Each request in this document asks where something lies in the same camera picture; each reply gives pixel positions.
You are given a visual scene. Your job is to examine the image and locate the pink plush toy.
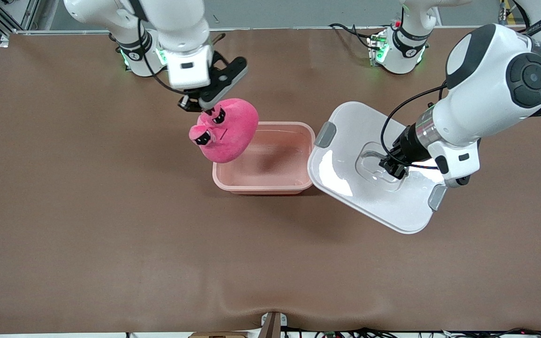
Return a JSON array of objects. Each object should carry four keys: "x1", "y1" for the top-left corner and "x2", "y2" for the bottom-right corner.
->
[{"x1": 188, "y1": 98, "x2": 259, "y2": 164}]

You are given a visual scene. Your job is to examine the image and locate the pink plastic box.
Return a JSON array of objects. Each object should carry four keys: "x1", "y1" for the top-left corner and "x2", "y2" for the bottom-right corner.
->
[{"x1": 212, "y1": 121, "x2": 317, "y2": 195}]

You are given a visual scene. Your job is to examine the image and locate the brown table mat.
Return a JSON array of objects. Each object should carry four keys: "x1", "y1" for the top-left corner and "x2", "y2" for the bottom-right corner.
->
[{"x1": 0, "y1": 27, "x2": 541, "y2": 335}]

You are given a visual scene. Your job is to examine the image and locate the brown cardboard piece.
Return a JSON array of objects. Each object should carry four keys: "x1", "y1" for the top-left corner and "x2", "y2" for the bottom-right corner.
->
[{"x1": 189, "y1": 331, "x2": 248, "y2": 338}]

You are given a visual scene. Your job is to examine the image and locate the metal table clamp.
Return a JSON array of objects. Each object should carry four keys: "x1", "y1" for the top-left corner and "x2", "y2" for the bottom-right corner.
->
[{"x1": 260, "y1": 311, "x2": 288, "y2": 338}]

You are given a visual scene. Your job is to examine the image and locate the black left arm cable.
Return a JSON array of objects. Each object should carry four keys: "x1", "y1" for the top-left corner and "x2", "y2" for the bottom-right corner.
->
[{"x1": 380, "y1": 84, "x2": 448, "y2": 170}]

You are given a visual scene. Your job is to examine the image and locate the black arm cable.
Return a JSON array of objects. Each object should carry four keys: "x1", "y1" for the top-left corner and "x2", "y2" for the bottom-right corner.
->
[
  {"x1": 380, "y1": 84, "x2": 448, "y2": 170},
  {"x1": 130, "y1": 0, "x2": 187, "y2": 96}
]

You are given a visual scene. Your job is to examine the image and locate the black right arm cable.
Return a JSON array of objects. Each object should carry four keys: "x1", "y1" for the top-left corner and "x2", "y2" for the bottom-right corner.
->
[{"x1": 130, "y1": 0, "x2": 187, "y2": 96}]

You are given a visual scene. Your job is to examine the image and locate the black left base cables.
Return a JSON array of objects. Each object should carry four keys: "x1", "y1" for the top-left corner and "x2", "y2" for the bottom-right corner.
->
[{"x1": 329, "y1": 23, "x2": 375, "y2": 51}]

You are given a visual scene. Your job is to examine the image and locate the aluminium frame profile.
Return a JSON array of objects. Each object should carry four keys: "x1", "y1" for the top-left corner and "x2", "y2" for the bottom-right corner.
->
[{"x1": 0, "y1": 0, "x2": 41, "y2": 47}]

